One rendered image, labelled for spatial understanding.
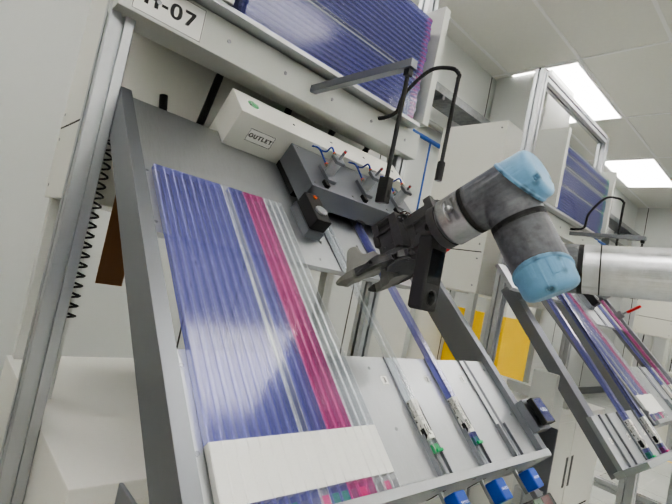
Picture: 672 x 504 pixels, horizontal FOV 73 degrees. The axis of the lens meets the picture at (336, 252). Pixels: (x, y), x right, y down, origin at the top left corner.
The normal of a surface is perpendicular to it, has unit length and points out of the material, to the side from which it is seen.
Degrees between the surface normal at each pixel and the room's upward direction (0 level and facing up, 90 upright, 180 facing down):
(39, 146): 90
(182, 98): 90
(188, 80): 90
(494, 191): 97
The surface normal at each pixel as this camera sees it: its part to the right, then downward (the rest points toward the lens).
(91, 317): 0.66, 0.11
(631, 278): -0.51, 0.21
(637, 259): -0.40, -0.55
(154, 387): -0.72, -0.18
